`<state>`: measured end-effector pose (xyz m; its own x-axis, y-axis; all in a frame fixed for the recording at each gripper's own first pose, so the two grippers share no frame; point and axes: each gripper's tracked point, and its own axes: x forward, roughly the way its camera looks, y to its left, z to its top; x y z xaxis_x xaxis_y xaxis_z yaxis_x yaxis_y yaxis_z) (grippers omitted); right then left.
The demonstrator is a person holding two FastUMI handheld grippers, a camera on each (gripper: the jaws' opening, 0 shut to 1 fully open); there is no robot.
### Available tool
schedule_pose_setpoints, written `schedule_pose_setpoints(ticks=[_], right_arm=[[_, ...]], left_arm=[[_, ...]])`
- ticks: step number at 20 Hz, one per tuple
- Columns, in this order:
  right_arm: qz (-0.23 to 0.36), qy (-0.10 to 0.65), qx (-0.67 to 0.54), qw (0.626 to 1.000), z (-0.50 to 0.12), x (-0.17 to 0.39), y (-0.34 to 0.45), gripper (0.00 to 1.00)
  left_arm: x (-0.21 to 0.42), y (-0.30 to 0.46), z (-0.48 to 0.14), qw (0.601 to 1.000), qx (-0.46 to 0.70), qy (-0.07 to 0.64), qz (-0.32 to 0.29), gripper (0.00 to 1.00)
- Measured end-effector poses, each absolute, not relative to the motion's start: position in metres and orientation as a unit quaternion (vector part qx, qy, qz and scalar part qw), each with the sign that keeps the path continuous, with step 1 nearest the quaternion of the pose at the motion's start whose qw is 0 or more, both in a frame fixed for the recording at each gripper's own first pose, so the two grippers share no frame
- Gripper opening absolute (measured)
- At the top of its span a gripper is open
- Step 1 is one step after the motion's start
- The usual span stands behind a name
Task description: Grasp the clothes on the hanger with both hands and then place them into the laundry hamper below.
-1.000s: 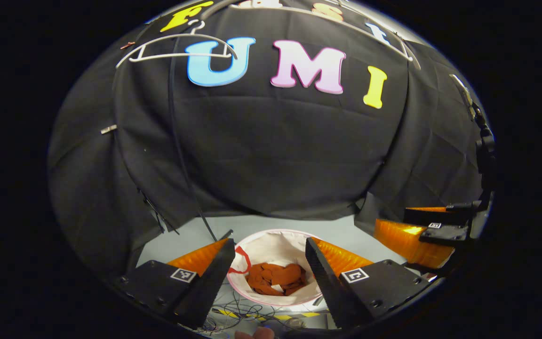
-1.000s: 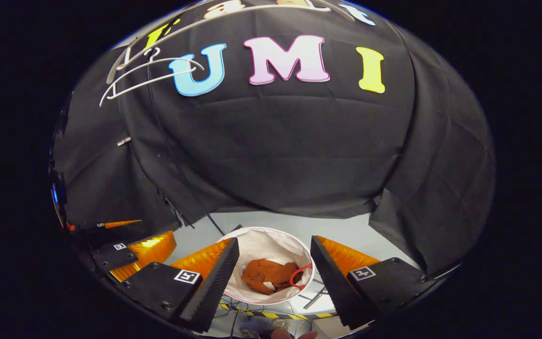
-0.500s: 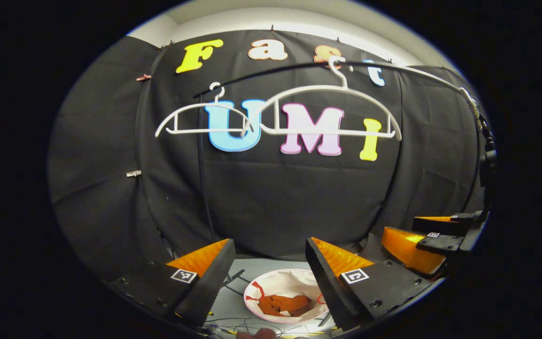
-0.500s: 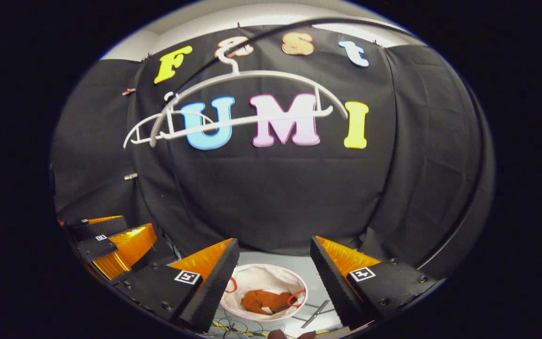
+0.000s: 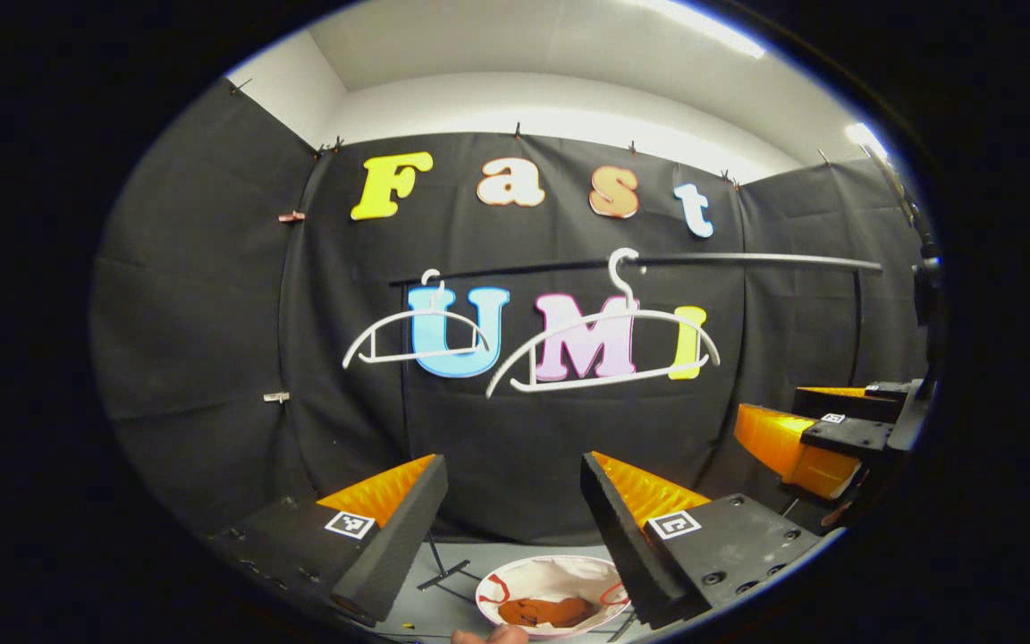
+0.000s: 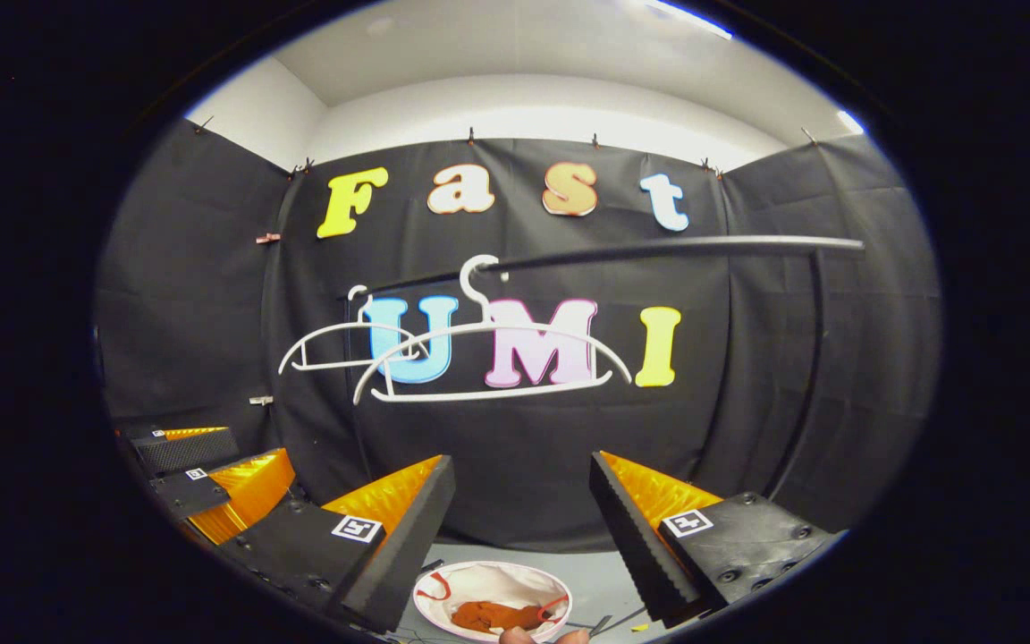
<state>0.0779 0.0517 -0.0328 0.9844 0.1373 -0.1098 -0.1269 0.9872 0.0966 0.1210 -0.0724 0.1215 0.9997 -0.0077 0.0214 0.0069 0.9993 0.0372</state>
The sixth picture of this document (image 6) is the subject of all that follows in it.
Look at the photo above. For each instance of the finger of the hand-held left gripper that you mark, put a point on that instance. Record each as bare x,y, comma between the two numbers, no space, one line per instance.
184,452
184,492

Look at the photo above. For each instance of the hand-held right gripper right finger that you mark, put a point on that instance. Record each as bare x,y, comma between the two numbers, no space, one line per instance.
636,537

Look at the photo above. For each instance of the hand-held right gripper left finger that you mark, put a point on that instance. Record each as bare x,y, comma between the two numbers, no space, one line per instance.
399,555

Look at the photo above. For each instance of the pink white laundry hamper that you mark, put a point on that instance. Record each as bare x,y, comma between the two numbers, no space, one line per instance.
488,581

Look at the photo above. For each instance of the white plastic clothes hanger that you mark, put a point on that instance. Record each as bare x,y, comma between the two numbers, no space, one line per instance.
327,332
488,327

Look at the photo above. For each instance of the black clothes rack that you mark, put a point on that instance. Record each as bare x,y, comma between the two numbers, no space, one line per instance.
703,245

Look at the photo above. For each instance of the black backdrop cloth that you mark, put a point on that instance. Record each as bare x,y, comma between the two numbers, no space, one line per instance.
193,313

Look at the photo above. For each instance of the pink cloth clip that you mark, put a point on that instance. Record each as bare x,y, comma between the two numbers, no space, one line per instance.
268,238

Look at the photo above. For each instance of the small ceiling light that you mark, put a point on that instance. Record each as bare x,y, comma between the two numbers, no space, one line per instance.
850,122

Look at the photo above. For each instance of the long ceiling light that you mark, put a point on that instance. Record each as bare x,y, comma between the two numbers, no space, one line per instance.
694,18

